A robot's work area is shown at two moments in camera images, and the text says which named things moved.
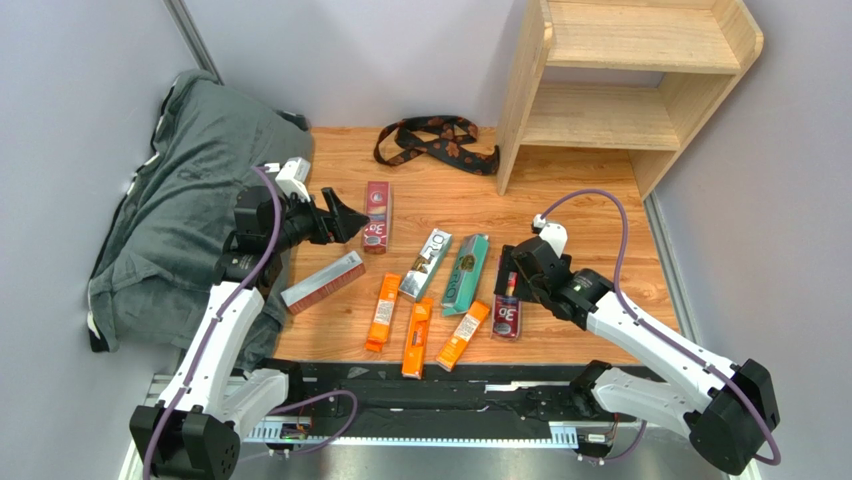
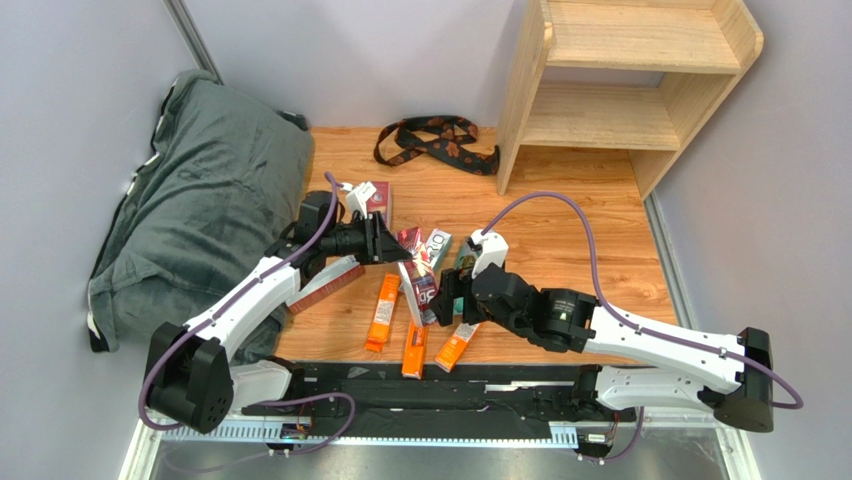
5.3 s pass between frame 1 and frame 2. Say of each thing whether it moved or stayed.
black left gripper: moved
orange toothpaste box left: stayed
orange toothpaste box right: stayed
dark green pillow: stayed
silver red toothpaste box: stayed
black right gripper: moved
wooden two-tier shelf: stayed
